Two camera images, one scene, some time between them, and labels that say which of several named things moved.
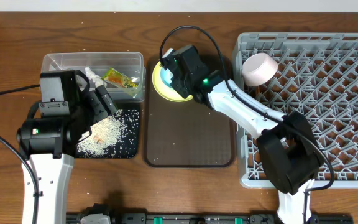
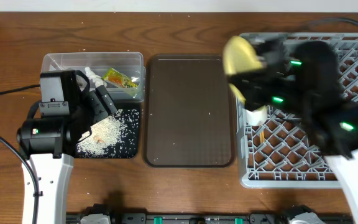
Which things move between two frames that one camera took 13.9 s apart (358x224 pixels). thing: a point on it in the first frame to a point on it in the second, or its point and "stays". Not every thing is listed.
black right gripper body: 173,76 to 257,79
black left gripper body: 92,110 stays
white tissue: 97,79 stays
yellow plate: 166,92 to 238,56
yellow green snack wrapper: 119,78 stays
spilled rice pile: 115,136 stays
